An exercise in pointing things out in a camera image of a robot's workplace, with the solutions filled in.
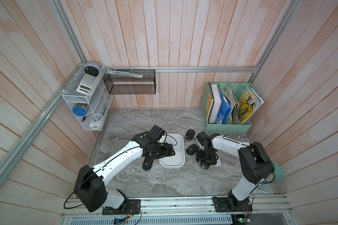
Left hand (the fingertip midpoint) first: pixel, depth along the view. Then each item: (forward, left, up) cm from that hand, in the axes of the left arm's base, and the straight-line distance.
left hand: (169, 156), depth 76 cm
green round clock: (-9, -59, -5) cm, 60 cm away
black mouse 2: (+24, -16, -13) cm, 31 cm away
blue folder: (+32, -38, +4) cm, 50 cm away
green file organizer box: (+28, -39, -10) cm, 49 cm away
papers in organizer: (+33, -46, +4) cm, 57 cm away
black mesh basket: (+57, +35, +7) cm, 67 cm away
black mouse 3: (+11, -16, -12) cm, 23 cm away
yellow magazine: (+39, -58, +5) cm, 70 cm away
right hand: (+4, -23, -15) cm, 28 cm away
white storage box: (+4, -6, -15) cm, 17 cm away
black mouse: (+1, +13, -12) cm, 18 cm away
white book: (+33, -31, +9) cm, 46 cm away
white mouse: (+2, -32, -13) cm, 34 cm away
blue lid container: (+20, +50, +16) cm, 56 cm away
